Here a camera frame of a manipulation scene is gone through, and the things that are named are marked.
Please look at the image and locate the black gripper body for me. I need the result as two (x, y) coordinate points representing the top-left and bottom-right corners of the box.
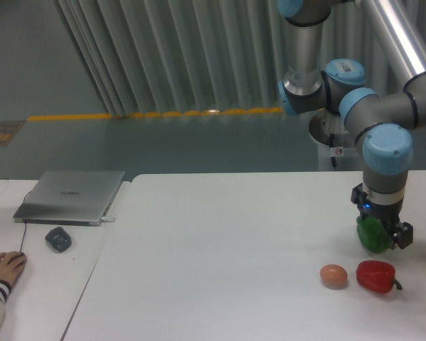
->
(351, 183), (403, 230)

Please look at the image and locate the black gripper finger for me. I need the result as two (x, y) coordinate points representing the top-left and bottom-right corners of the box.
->
(390, 222), (413, 250)

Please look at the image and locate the green bell pepper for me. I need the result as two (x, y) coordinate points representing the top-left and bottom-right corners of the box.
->
(356, 217), (392, 253)

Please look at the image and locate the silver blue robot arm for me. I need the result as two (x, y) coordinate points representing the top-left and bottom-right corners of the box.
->
(276, 1), (426, 252)

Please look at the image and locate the red bell pepper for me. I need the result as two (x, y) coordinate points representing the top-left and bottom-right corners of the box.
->
(356, 260), (403, 294)

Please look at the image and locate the person's hand on mouse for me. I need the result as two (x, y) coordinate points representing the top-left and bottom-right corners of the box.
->
(0, 251), (27, 288)

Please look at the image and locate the brown egg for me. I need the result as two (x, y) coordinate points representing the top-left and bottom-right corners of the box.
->
(319, 264), (348, 288)

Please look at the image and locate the grey pleated curtain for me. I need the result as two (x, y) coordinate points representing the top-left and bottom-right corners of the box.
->
(57, 1), (426, 127)

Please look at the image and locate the silver closed laptop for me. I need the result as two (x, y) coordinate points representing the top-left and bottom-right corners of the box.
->
(13, 170), (125, 226)

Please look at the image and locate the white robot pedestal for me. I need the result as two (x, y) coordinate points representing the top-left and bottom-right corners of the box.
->
(308, 109), (362, 171)

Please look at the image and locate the black cable at pedestal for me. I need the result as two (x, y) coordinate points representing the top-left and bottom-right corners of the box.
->
(328, 133), (337, 168)

